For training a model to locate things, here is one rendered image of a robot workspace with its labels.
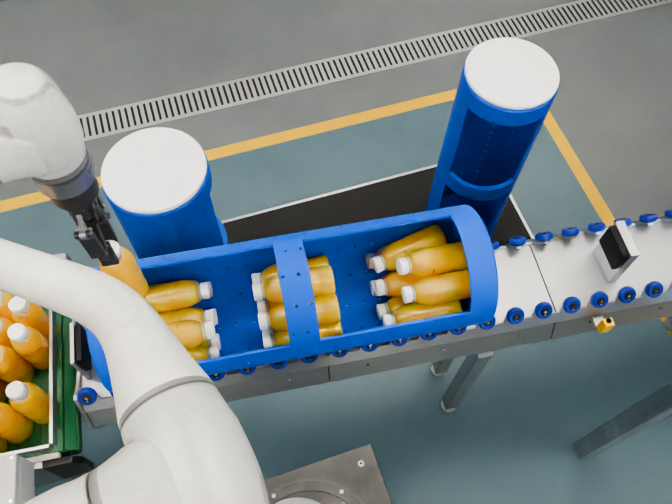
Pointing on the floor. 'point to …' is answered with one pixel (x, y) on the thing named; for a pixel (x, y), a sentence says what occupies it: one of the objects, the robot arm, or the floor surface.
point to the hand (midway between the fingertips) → (105, 243)
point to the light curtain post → (626, 423)
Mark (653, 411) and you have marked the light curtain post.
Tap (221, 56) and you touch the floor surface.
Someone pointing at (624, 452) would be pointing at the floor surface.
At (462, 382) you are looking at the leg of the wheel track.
